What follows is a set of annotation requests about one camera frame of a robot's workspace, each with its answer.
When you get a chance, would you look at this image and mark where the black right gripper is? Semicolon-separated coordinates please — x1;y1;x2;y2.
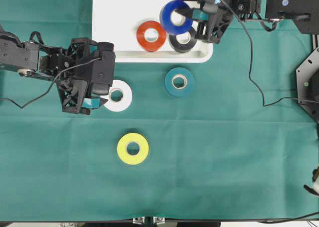
175;0;233;43

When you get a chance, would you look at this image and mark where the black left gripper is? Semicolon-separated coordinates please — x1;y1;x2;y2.
39;38;108;115

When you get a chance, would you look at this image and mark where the white tape roll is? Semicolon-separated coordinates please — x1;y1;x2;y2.
101;80;133;112

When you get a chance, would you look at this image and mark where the blue tape roll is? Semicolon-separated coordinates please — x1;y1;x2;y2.
159;0;193;35

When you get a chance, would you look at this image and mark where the black tape roll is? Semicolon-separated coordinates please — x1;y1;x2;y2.
168;27;197;53

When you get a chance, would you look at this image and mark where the red tape roll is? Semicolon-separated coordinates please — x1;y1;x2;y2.
136;20;166;52

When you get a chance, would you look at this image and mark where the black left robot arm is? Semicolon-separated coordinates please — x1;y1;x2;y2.
0;29;116;115

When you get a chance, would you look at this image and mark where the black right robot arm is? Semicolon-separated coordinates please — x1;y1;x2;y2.
173;0;319;124

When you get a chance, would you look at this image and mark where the yellow tape roll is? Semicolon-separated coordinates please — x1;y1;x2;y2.
117;133;150;165

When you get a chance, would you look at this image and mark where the green tape roll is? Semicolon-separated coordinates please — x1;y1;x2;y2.
164;67;195;97

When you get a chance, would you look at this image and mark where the white plastic tray case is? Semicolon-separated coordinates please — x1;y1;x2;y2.
92;0;213;63

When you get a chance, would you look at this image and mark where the green table cloth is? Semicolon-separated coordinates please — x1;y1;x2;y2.
0;0;319;223

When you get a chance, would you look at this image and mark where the white black object right edge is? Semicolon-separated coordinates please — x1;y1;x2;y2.
304;167;319;196

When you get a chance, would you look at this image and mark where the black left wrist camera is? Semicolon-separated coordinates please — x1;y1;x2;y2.
91;42;116;96

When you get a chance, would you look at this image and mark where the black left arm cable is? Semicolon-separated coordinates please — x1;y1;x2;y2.
0;57;103;109

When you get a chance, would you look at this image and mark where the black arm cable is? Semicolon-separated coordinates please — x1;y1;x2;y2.
0;57;103;109
219;0;319;107

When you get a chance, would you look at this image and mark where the metal table bracket left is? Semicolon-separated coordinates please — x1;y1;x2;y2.
133;217;145;225

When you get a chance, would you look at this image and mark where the metal table bracket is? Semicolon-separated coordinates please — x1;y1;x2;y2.
153;217;165;225
133;217;145;225

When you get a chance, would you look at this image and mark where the aluminium frame rail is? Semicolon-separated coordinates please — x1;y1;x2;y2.
312;34;319;50

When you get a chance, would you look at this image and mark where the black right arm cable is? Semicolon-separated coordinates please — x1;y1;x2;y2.
219;0;319;107

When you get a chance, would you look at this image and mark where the metal table bracket right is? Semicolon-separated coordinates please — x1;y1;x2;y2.
153;217;165;225

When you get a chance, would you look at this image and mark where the black cable bottom right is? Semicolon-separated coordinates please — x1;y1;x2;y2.
256;213;319;224

